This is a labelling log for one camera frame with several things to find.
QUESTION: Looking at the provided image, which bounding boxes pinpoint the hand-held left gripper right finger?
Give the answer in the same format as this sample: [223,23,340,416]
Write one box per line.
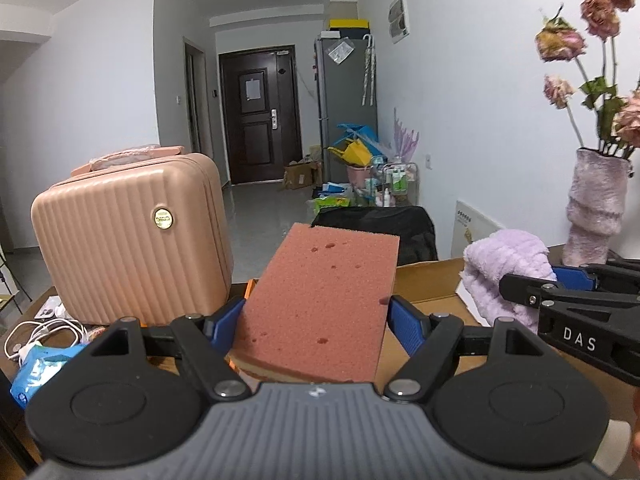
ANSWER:
[382,295,551,405]

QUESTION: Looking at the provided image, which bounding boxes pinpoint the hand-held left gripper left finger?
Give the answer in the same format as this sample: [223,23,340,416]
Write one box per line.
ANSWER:
[90,296,253,405]

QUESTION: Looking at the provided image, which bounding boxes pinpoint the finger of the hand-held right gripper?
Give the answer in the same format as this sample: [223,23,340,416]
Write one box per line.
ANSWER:
[550,259,640,292]
[498,273,640,312]

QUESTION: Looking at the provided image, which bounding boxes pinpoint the purple fluffy towel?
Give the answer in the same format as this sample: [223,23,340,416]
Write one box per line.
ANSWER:
[460,229,558,333]

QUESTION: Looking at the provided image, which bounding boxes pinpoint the cardboard box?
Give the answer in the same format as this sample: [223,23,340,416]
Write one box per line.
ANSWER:
[225,257,640,426]

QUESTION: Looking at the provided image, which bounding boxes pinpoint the pink sponge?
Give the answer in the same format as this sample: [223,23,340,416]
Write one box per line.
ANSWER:
[232,222,401,385]

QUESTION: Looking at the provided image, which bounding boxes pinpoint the purple textured vase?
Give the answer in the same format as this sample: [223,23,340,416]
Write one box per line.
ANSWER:
[562,147,636,267]

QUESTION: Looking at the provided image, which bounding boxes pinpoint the white flat panel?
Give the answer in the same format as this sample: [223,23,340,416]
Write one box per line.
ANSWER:
[451,200,511,261]

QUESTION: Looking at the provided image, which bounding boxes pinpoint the black fabric chair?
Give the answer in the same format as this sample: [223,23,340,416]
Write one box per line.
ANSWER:
[310,205,438,266]

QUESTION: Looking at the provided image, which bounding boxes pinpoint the pink ribbed suitcase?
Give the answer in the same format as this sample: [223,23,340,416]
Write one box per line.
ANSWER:
[31,152,234,326]

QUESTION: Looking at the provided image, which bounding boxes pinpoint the green and blue packets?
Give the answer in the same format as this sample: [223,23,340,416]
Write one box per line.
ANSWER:
[312,185,353,212]

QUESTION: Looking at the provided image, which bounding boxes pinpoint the metal trolley with bottles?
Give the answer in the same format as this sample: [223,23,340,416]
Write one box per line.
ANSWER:
[370,156,420,208]

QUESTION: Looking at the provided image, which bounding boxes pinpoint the pink bucket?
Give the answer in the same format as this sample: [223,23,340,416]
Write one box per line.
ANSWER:
[346,164,373,188]

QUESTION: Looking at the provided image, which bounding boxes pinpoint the open cardboard carton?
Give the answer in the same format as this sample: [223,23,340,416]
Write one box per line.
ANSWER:
[283,160,321,190]

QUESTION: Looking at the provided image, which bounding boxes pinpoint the purple feather decoration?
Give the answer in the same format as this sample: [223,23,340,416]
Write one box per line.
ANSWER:
[392,107,421,161]

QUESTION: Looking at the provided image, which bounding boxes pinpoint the light blue wipes packet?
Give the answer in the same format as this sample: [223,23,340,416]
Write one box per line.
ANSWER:
[11,344,88,411]

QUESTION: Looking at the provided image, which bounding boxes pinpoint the dark brown entrance door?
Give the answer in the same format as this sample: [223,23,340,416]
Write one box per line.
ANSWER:
[219,47,304,185]

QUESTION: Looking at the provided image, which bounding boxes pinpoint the interior side door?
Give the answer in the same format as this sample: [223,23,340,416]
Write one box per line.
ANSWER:
[184,37,213,161]

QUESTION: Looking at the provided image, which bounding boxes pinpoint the dried pink rose bouquet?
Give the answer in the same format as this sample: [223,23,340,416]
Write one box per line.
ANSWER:
[535,0,640,161]

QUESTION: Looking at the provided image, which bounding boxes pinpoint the grey refrigerator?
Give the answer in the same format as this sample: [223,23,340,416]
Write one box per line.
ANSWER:
[315,30,379,161]

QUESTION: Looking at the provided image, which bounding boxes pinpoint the clear plastic bag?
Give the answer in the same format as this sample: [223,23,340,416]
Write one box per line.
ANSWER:
[327,40,356,65]

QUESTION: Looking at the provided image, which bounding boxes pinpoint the white cable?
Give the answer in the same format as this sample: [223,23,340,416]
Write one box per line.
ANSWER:
[5,317,87,362]

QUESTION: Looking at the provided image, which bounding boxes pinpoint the white electrical wall panel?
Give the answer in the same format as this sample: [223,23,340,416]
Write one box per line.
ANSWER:
[388,0,411,43]

